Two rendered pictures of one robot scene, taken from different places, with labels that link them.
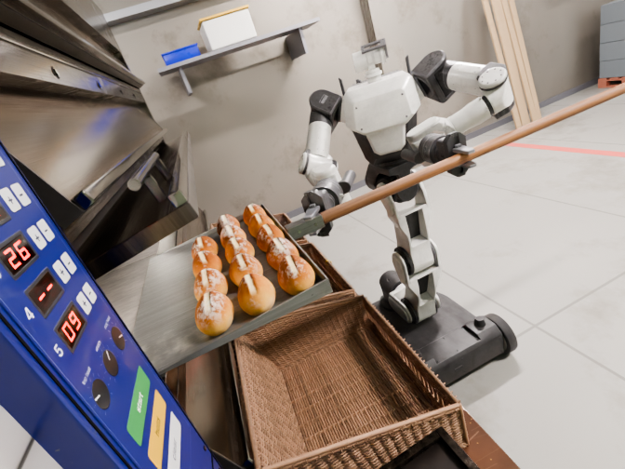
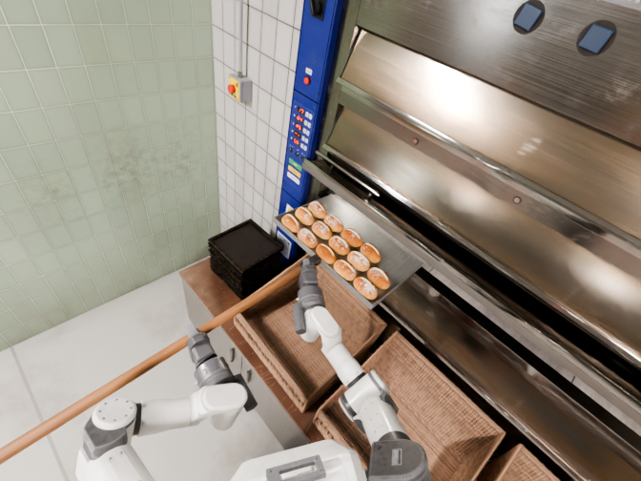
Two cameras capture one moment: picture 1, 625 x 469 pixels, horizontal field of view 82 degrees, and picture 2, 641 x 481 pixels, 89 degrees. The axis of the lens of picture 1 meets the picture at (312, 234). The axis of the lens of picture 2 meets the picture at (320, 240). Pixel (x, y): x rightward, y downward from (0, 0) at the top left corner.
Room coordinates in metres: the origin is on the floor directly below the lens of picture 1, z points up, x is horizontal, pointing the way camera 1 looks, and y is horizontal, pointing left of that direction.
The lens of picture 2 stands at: (1.41, -0.53, 2.11)
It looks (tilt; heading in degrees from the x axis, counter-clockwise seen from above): 44 degrees down; 137
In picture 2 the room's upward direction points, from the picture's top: 14 degrees clockwise
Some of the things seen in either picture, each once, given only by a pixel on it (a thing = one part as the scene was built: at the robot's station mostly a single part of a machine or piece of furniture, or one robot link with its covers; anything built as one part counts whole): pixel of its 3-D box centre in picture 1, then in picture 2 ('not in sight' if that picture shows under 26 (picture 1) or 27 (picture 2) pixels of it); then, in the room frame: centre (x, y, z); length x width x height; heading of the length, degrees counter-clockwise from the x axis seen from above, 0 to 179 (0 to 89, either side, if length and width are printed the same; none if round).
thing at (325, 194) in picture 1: (323, 205); (308, 288); (0.89, -0.05, 1.19); 0.12 x 0.10 x 0.13; 157
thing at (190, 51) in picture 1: (181, 56); not in sight; (3.67, 0.57, 1.95); 0.32 x 0.22 x 0.11; 102
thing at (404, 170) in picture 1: (389, 177); not in sight; (1.48, -0.40, 1.00); 0.28 x 0.13 x 0.18; 11
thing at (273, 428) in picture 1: (332, 375); (306, 324); (0.79, 0.08, 0.72); 0.56 x 0.49 x 0.28; 10
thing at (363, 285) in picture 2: (253, 213); (365, 286); (0.97, 0.14, 1.21); 0.10 x 0.07 x 0.05; 12
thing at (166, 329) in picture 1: (215, 266); (348, 240); (0.74, 0.23, 1.19); 0.55 x 0.36 x 0.03; 12
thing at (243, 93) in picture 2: not in sight; (239, 87); (-0.15, 0.13, 1.46); 0.10 x 0.07 x 0.10; 11
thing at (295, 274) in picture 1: (294, 272); (291, 221); (0.57, 0.05, 1.21); 0.10 x 0.07 x 0.05; 11
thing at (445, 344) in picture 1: (419, 317); not in sight; (1.50, -0.39, 0.19); 0.64 x 0.52 x 0.33; 11
